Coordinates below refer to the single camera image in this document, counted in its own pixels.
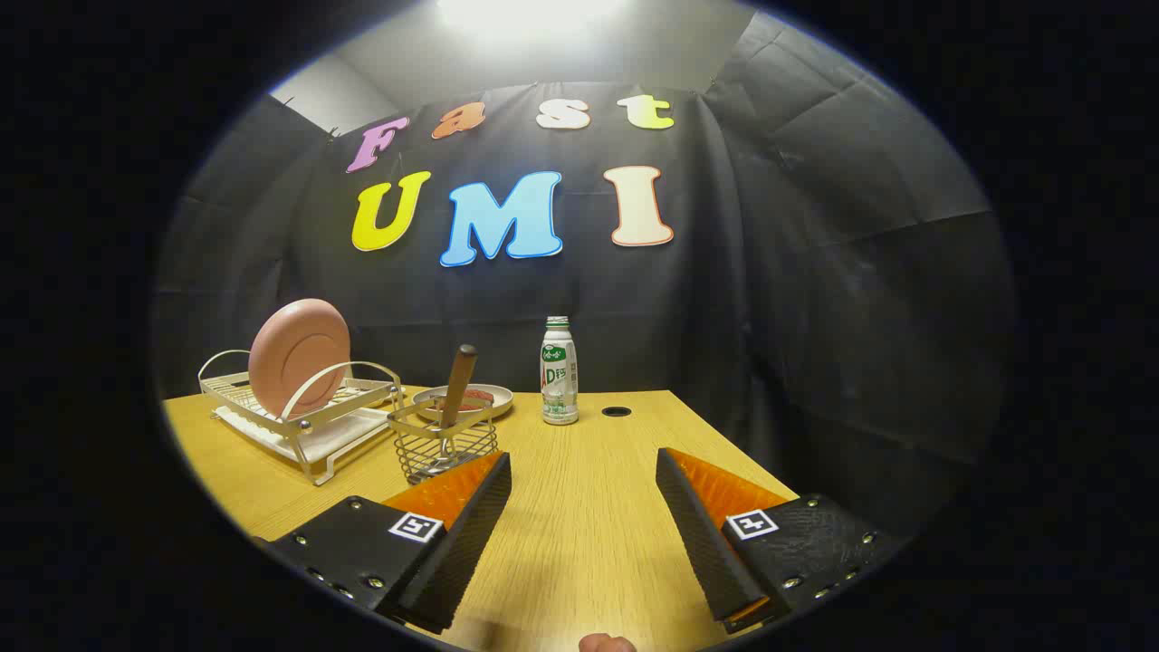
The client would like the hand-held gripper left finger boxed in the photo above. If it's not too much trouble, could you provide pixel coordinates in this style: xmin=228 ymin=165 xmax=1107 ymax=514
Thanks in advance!
xmin=256 ymin=450 xmax=513 ymax=635

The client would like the white bottle green label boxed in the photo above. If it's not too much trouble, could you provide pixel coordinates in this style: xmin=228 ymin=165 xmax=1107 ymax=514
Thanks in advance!
xmin=541 ymin=316 xmax=580 ymax=426

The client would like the wooden handled spoon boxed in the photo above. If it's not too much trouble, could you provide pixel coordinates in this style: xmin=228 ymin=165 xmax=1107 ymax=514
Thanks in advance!
xmin=438 ymin=343 xmax=478 ymax=458

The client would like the white wire dish rack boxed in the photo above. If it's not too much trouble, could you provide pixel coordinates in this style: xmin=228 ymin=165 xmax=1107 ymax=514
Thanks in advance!
xmin=197 ymin=349 xmax=406 ymax=487

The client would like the white ribbed drip tray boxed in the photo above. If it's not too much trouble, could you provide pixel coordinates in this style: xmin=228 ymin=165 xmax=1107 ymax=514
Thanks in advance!
xmin=214 ymin=403 xmax=390 ymax=465

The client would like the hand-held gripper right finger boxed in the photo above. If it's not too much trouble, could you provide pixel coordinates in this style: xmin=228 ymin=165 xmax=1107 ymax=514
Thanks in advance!
xmin=655 ymin=446 xmax=906 ymax=635

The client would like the pink plate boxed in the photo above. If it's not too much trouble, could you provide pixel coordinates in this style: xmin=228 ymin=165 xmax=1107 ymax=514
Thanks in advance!
xmin=247 ymin=298 xmax=351 ymax=419

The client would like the beige plate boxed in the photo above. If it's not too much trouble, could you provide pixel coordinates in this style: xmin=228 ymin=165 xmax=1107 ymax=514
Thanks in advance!
xmin=412 ymin=384 xmax=515 ymax=422

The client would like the metal wire basket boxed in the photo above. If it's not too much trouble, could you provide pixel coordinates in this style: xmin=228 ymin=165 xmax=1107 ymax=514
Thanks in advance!
xmin=388 ymin=396 xmax=500 ymax=487

